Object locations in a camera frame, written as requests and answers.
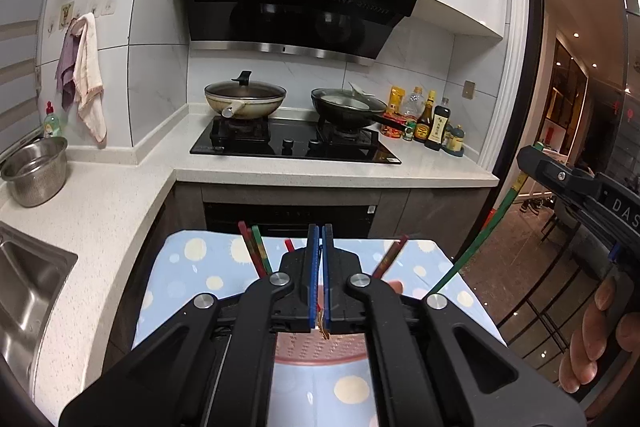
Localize green chopstick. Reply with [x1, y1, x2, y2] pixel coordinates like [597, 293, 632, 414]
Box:
[252, 225, 272, 275]
[427, 139, 528, 296]

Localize dark red chopstick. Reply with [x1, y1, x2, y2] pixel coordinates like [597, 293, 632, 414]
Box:
[238, 221, 267, 277]

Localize maroon chopstick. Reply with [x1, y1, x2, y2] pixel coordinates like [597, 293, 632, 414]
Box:
[376, 234, 409, 281]

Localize pink perforated utensil basket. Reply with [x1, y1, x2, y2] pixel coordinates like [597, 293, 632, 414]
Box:
[274, 329, 368, 366]

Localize bright red chopstick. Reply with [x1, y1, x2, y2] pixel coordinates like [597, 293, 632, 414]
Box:
[284, 239, 295, 253]

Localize gold flower spoon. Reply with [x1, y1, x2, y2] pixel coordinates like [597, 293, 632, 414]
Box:
[316, 303, 331, 340]

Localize steel kitchen sink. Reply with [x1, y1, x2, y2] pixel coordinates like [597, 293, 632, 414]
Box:
[0, 225, 77, 393]

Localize right hand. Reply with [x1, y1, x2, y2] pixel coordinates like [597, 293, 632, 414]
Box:
[559, 277, 639, 398]

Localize black gas stove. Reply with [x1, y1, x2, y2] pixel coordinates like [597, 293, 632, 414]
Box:
[190, 116, 401, 165]

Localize red seasoning container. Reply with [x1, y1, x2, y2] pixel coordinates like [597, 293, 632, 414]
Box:
[380, 122, 406, 139]

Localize black wok with lid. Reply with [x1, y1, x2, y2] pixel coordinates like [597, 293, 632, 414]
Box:
[310, 88, 406, 134]

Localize brown sauce bottle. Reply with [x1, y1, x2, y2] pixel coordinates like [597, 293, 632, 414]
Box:
[413, 90, 436, 142]

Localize blue patterned tablecloth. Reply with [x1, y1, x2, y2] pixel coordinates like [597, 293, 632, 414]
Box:
[130, 230, 508, 427]

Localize cream wok with lid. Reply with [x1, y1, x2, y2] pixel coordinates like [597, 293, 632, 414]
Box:
[204, 70, 286, 120]

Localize clear oil bottle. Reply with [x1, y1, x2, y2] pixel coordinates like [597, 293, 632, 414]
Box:
[400, 86, 424, 120]

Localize small green lidded jars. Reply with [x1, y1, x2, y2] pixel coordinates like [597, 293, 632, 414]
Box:
[442, 126, 465, 157]

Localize yellow seasoning packet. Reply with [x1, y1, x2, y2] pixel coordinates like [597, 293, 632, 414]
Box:
[387, 86, 406, 114]

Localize dark soy sauce bottle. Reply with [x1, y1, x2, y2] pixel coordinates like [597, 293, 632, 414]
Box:
[424, 104, 450, 150]

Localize pink hanging towel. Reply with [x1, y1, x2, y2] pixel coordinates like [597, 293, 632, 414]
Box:
[70, 12, 107, 144]

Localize green dish soap bottle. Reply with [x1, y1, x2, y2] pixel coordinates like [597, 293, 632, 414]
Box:
[42, 101, 63, 138]

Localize stainless steel pot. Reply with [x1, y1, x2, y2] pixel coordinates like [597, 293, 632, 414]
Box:
[1, 136, 67, 208]

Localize purple hanging towel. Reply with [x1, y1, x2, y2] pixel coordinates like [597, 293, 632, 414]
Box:
[55, 17, 80, 112]

